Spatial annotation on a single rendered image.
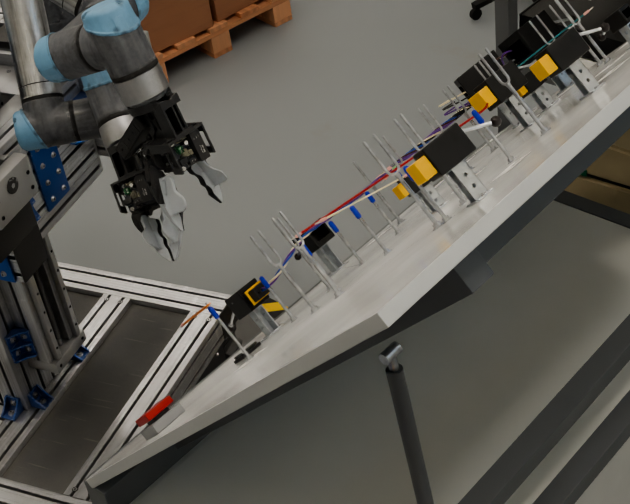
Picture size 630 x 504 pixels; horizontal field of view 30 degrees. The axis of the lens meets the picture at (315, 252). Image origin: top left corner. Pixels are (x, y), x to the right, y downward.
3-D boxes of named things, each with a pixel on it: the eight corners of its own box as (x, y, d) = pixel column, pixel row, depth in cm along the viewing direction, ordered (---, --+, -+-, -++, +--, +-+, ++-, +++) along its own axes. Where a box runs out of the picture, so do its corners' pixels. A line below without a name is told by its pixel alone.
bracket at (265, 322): (280, 326, 194) (261, 302, 194) (286, 322, 192) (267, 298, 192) (261, 342, 192) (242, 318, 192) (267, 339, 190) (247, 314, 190)
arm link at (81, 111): (78, 109, 219) (68, 90, 208) (138, 97, 220) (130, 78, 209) (86, 149, 218) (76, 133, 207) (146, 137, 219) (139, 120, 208)
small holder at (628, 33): (621, 52, 201) (598, 23, 201) (653, 29, 194) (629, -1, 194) (607, 64, 199) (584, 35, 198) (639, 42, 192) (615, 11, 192)
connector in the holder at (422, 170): (438, 172, 138) (424, 154, 138) (427, 181, 138) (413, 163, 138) (429, 177, 142) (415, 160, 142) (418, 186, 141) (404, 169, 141)
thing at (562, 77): (615, 48, 226) (569, -11, 226) (565, 91, 217) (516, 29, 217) (594, 63, 232) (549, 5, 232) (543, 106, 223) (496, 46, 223)
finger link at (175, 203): (184, 235, 179) (174, 176, 177) (162, 234, 184) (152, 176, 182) (200, 231, 181) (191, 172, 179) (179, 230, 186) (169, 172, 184)
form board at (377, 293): (496, 144, 260) (491, 137, 259) (886, -130, 173) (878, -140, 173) (92, 488, 196) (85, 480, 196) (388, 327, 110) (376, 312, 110)
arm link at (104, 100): (123, 67, 209) (117, 50, 201) (144, 123, 208) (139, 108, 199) (81, 82, 209) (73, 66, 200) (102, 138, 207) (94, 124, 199)
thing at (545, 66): (558, 67, 164) (547, 53, 164) (549, 75, 163) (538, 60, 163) (548, 74, 167) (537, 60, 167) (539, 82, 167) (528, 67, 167)
